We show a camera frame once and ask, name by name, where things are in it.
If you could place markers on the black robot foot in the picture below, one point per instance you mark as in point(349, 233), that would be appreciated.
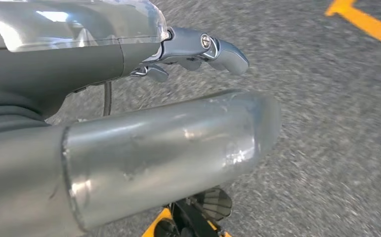
point(206, 202)

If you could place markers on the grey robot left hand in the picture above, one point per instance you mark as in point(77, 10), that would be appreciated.
point(62, 65)

